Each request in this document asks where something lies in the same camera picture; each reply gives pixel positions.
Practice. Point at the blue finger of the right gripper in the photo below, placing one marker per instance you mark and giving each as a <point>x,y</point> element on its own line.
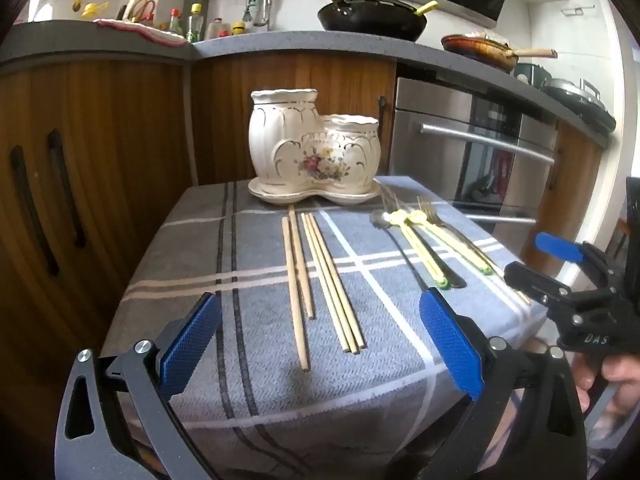
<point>559,248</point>

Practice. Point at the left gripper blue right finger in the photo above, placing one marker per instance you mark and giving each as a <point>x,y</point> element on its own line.
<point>462,360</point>

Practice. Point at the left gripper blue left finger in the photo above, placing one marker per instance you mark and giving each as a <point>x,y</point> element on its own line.
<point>182,344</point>

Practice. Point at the light bamboo chopstick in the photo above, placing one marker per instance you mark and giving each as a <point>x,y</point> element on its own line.
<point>331,283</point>
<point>324,283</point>
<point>345,305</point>

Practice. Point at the dark wooden chopstick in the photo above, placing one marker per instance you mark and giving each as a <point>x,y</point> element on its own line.
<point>301,264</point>
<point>297,319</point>

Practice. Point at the steel fork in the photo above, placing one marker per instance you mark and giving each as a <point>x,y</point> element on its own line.
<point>390,204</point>
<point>497,277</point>

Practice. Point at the yellow green plastic spoon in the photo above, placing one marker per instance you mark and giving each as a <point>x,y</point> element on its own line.
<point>399,219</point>

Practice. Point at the flower-bowl steel spoon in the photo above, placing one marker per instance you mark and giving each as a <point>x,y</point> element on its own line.
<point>377,220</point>

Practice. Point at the hanging kitchen utensils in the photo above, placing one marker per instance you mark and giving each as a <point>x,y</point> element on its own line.
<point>257,14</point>

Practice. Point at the stainless steel oven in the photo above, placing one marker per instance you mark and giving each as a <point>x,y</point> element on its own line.
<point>499,190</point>

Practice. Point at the grey plaid tablecloth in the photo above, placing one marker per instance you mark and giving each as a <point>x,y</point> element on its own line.
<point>249,407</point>

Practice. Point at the gas stove grate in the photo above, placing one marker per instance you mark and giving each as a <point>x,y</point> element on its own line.
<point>582,99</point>

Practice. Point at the cream floral ceramic utensil holder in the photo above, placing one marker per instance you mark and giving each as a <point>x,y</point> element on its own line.
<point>298,153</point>

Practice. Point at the black wok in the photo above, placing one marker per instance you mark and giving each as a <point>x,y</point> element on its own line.
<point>385,18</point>

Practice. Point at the red white dish cloth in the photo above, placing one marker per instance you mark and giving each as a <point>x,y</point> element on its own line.
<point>156,36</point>

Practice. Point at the sauce bottle yellow cap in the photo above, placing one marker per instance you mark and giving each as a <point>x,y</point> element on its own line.
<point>195,23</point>

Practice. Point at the sauce bottle red cap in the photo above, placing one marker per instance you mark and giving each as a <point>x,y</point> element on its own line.
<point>175,26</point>

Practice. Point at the oven handle bar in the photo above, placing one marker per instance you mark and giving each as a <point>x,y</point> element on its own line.
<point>487,141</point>

